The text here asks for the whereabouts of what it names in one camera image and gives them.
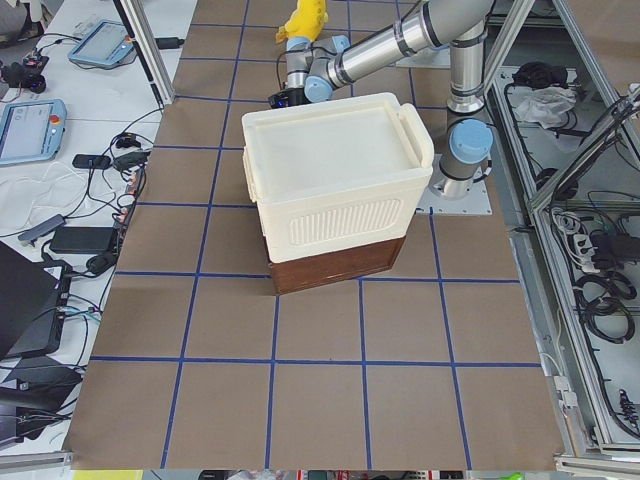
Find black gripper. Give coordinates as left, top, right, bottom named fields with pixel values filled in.
left=268, top=87, right=305, bottom=108

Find dark brown wooden drawer cabinet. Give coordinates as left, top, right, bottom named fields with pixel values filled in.
left=268, top=237, right=405, bottom=295

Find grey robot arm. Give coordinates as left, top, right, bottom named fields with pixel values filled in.
left=245, top=1, right=490, bottom=202

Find yellow plush dinosaur toy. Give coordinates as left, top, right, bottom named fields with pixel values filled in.
left=275, top=0, right=329, bottom=44

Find cream plastic storage box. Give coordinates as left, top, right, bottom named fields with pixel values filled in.
left=242, top=93, right=434, bottom=263

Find blue teach pendant far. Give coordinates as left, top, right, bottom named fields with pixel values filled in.
left=67, top=20, right=135, bottom=69

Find blue teach pendant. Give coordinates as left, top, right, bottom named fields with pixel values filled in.
left=1, top=99, right=67, bottom=166
left=67, top=20, right=135, bottom=69

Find black cloth bundle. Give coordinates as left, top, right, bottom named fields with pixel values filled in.
left=512, top=62, right=568, bottom=90

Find black power adapter brick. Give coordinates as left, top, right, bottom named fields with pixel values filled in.
left=50, top=226, right=115, bottom=254

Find white crumpled cloth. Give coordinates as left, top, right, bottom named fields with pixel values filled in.
left=514, top=86, right=577, bottom=129

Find blue teach pendant near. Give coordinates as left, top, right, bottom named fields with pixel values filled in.
left=1, top=99, right=67, bottom=166

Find grey usb hub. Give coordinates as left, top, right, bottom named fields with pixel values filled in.
left=18, top=214, right=66, bottom=244

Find black laptop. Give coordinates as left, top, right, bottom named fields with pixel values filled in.
left=1, top=244, right=71, bottom=360

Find white power strip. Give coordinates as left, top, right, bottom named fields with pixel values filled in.
left=572, top=233, right=599, bottom=273

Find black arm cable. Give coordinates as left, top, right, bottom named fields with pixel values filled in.
left=274, top=52, right=291, bottom=94

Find aluminium frame post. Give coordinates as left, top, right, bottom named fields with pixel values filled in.
left=113, top=0, right=175, bottom=109

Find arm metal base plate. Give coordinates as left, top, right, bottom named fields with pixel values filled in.
left=416, top=154, right=493, bottom=216

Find black coiled cables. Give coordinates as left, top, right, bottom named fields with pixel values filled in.
left=572, top=279, right=635, bottom=346

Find aluminium side rail frame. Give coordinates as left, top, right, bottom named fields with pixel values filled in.
left=487, top=1, right=639, bottom=479

